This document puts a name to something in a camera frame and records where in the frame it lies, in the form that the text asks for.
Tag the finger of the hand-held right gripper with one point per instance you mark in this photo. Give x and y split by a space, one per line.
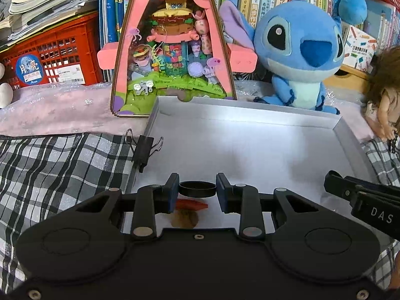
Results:
339 186

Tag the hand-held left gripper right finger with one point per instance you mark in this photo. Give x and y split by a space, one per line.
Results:
222 193

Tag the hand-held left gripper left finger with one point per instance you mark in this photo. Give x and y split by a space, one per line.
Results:
173 193

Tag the white cardboard box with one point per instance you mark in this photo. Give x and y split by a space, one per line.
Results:
250 147

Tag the person's right forearm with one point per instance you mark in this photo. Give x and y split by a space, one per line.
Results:
397 272

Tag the black binder clip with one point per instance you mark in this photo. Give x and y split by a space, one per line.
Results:
143 153

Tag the wooden drawer box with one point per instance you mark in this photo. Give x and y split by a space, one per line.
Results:
353 79

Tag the black white plaid blanket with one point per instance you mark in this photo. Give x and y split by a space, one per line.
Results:
62 168

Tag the brown-haired doll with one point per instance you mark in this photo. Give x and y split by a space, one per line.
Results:
384 78

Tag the blue alien plush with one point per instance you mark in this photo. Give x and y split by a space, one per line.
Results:
297 68

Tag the white colourful printed box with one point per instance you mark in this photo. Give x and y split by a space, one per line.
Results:
359 47

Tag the pink triangular toy diorama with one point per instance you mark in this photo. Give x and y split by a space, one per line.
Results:
172 53

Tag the large blue plush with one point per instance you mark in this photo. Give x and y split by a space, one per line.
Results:
353 9

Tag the red plastic crate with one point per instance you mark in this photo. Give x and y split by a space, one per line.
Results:
62 43

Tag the blue robot cat plush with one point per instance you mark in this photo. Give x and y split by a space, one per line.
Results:
4 95

